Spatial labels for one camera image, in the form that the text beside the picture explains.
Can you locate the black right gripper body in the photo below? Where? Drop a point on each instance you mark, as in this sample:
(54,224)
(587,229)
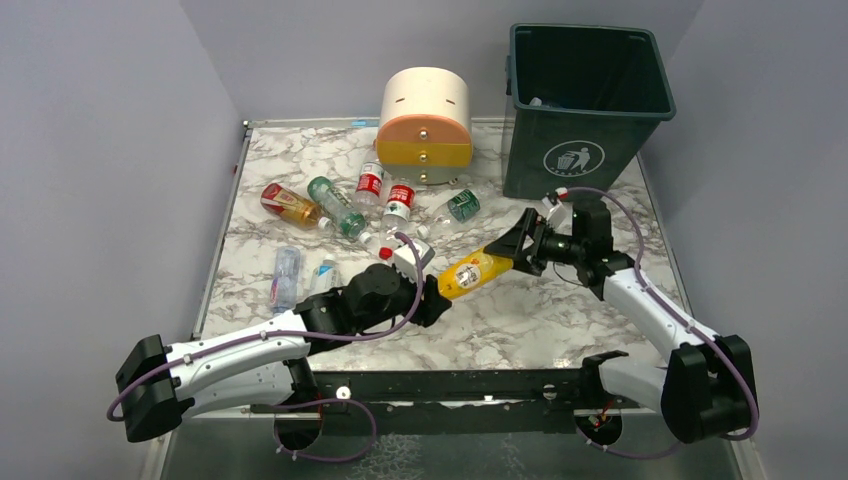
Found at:
(535,243)

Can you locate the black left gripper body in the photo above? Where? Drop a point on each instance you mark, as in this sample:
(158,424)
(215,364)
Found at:
(419,305)

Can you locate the yellow juice bottle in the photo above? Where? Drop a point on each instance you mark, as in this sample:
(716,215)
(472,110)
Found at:
(472,272)

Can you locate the clear bottle dark green label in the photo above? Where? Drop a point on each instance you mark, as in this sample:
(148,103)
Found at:
(451,216)

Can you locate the crushed clear bottle pink label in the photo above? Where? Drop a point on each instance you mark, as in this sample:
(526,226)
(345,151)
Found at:
(286,279)

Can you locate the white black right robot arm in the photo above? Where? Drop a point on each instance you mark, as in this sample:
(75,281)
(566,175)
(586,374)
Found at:
(705,389)

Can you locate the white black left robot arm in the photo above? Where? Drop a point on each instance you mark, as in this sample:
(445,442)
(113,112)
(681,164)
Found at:
(160,385)

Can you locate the dark green plastic bin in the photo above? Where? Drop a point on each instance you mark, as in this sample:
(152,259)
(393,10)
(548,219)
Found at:
(604,91)

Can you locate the clear bottle red label right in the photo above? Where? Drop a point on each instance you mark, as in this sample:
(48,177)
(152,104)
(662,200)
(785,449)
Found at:
(396,216)

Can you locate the clear bottle red label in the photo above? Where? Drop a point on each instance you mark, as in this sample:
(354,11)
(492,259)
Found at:
(396,216)
(368,191)

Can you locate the clear bottle red label left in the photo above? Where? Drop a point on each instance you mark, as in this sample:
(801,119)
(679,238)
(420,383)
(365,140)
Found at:
(368,191)

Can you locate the green tinted water bottle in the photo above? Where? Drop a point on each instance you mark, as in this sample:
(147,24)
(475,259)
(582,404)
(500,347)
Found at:
(348,219)

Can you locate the cream orange yellow drawer unit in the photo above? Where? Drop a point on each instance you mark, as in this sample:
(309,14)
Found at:
(424,133)

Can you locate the red label amber tea bottle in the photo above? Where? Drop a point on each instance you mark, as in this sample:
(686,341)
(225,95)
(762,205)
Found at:
(294,208)

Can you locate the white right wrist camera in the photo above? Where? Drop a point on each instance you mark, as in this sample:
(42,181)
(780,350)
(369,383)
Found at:
(558,213)

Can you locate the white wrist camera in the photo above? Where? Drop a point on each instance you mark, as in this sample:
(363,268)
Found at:
(403,259)
(558,213)

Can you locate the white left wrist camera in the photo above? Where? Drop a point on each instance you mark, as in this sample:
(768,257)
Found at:
(403,259)

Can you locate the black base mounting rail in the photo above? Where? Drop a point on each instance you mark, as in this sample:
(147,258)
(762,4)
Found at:
(441,402)

